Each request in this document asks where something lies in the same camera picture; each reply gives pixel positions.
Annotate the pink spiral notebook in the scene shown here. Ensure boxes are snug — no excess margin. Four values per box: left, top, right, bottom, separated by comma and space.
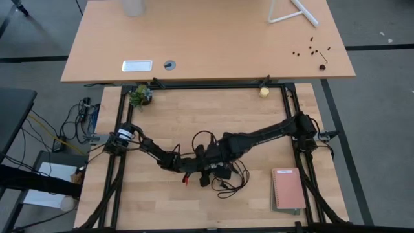
271, 167, 307, 210

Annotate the succulent plant in black pot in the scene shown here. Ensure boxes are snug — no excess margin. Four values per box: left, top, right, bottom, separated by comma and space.
128, 84, 153, 111

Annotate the green notebook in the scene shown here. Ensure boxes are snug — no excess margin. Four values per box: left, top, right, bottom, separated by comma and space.
269, 181, 301, 216

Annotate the white paper cup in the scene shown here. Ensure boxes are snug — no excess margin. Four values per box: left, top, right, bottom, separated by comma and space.
60, 195, 76, 212

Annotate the white paper sheet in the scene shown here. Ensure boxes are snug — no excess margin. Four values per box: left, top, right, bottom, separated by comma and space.
23, 161, 78, 210

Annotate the white round side table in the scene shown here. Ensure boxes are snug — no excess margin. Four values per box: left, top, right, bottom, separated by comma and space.
267, 0, 320, 28

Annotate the white cylinder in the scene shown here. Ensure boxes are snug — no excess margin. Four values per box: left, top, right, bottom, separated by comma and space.
120, 0, 146, 17

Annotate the black desk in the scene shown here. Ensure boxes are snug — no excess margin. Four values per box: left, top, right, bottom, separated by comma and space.
0, 87, 38, 155

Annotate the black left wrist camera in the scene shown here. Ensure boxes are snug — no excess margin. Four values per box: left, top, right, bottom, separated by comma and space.
198, 172, 212, 188

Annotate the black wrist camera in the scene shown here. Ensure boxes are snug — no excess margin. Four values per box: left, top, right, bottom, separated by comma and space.
198, 172, 212, 188
214, 164, 232, 180

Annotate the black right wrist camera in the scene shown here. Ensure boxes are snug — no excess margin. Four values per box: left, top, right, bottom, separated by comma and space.
214, 164, 232, 180

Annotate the dark grey rail clamp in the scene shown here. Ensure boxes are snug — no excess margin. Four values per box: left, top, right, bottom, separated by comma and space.
258, 74, 271, 89
151, 76, 166, 90

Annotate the grey arm base bracket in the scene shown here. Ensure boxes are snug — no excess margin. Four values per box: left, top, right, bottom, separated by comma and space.
83, 133, 111, 146
318, 129, 339, 142

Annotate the black floor cable bundle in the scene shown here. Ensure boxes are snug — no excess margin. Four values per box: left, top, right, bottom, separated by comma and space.
19, 98, 101, 153

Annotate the yellow floor cable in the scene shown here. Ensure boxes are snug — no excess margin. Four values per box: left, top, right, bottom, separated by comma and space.
28, 115, 87, 156

